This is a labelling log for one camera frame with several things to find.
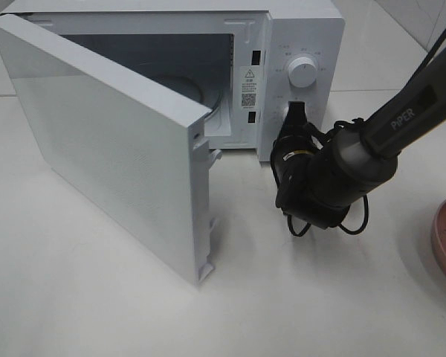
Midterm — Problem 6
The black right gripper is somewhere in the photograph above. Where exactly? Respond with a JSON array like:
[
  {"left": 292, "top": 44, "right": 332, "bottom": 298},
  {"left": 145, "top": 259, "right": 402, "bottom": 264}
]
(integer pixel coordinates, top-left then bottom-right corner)
[{"left": 271, "top": 101, "right": 322, "bottom": 216}]

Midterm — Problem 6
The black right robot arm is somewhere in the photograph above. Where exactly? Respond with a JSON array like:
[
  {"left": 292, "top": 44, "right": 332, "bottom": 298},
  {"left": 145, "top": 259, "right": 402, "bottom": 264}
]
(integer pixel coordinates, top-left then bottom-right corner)
[{"left": 270, "top": 47, "right": 446, "bottom": 229}]

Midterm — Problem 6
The white microwave door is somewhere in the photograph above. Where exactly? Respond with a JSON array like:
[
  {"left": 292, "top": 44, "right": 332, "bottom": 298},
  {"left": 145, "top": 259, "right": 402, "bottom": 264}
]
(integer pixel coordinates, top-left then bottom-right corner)
[{"left": 0, "top": 15, "right": 222, "bottom": 284}]

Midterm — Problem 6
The white upper microwave knob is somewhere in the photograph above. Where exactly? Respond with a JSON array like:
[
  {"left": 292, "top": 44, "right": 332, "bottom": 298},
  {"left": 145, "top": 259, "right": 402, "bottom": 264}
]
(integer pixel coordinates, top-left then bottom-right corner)
[{"left": 287, "top": 54, "right": 318, "bottom": 88}]

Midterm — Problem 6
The white microwave oven body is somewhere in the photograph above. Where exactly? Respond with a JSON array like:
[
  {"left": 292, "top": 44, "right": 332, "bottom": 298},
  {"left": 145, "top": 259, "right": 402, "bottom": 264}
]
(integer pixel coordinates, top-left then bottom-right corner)
[{"left": 0, "top": 1, "right": 345, "bottom": 161}]

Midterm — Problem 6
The white warning label sticker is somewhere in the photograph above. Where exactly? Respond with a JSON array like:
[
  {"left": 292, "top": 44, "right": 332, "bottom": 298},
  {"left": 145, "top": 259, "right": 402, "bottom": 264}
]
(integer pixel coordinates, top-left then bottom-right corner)
[{"left": 238, "top": 65, "right": 262, "bottom": 111}]

